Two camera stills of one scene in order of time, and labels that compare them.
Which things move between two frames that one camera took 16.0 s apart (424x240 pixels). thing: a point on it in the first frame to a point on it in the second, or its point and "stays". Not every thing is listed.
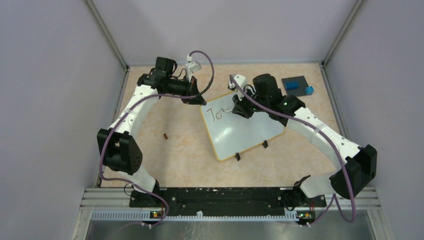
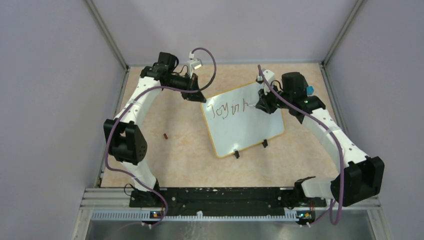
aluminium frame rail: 364,199 stays
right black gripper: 240,107 to 263,102
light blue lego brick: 309,90 stays
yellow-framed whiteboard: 230,135 stays
